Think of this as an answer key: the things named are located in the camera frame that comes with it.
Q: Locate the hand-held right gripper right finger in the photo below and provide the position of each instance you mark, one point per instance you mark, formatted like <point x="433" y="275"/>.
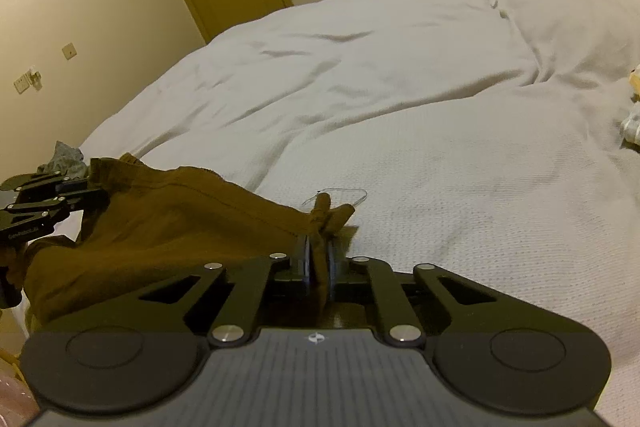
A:
<point x="331" y="259"/>

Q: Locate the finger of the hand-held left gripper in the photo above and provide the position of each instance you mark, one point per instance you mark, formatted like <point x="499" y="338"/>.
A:
<point x="45" y="182"/>
<point x="60" y="204"/>

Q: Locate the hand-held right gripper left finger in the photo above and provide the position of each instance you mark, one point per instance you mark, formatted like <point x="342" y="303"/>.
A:
<point x="306" y="259"/>

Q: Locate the brown shorts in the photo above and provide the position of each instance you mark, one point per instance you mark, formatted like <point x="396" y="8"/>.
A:
<point x="165" y="227"/>

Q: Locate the crumpled grey garment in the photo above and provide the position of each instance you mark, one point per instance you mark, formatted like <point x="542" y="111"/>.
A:
<point x="65" y="167"/>

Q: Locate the white plug adapter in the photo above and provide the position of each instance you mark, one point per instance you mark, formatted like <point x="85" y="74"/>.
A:
<point x="35" y="77"/>

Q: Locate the pink plastic bag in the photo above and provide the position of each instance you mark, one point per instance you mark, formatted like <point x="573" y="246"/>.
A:
<point x="12" y="402"/>

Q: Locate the bed with white duvet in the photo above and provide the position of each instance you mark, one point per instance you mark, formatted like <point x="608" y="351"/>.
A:
<point x="425" y="117"/>

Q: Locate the folded grey striped garment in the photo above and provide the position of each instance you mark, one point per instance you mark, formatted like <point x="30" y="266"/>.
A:
<point x="632" y="127"/>

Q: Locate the wall socket plate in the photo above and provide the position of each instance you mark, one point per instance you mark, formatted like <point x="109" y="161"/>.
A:
<point x="21" y="83"/>
<point x="69" y="51"/>

